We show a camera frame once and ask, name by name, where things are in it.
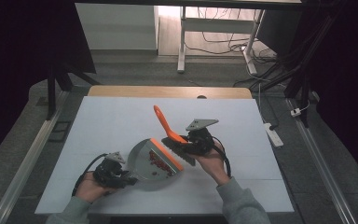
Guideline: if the tangle of black floor cables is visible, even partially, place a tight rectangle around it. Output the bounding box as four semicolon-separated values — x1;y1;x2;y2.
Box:
185;7;278;63

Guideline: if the wooden table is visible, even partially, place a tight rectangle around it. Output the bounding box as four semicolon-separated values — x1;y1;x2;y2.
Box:
87;85;254;101

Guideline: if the white power strip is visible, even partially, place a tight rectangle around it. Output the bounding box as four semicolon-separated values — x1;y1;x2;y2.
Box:
263;121;284;148

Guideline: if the grey dustpan with orange edge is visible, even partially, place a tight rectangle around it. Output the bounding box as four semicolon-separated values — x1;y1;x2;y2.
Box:
126;137;185;191

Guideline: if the person's left hand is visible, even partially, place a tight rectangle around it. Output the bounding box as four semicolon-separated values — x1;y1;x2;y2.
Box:
74;171;119;203

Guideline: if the white cabinet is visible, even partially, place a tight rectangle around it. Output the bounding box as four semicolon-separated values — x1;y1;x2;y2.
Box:
75;3;159;51

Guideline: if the person's right hand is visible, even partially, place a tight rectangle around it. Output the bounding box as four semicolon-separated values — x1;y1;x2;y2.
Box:
195;141;231;187

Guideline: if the white desk frame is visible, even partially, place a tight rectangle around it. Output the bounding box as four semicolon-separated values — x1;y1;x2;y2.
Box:
176;6;266;76

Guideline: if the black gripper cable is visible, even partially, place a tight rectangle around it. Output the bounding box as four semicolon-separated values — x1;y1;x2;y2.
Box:
211;135;233;179
72;152;110;197

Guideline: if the white foam board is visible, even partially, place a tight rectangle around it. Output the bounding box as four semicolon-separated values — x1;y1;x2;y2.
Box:
34;95;295;217

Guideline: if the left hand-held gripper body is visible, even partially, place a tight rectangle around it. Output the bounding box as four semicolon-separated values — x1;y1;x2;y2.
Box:
92;151;131;189

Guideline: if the orange-handled grey brush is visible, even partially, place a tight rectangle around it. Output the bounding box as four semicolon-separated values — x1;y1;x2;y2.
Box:
153;105;197;167

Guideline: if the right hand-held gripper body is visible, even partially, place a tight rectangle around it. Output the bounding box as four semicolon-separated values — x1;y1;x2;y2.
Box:
185;118;220;157

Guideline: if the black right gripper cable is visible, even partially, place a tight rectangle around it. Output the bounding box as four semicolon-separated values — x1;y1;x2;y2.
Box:
211;135;233;179

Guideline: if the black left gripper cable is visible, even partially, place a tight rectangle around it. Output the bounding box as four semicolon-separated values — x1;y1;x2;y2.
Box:
72;152;110;197

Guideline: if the dark curtain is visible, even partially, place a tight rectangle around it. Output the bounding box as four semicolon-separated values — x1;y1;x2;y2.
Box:
0;0;98;171
301;0;358;189

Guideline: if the black metal stand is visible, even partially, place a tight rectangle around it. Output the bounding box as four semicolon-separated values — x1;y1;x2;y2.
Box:
45;60;102;121
251;12;339;129

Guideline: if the aluminium floor rail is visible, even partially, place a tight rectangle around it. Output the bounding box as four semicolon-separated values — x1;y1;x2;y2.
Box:
285;97;358;224
0;90;71;224

